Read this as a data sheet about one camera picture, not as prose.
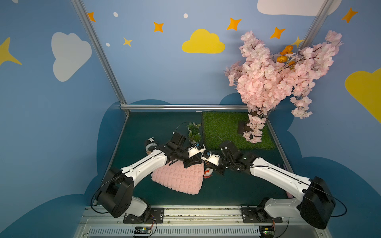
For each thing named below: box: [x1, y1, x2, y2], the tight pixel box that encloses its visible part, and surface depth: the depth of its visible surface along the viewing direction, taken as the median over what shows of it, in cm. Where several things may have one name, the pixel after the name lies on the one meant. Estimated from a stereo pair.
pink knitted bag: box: [151, 160, 205, 195], surface depth 82 cm
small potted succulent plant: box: [186, 121, 202, 144], surface depth 103 cm
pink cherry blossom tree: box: [224, 30, 344, 144], surface depth 70 cm
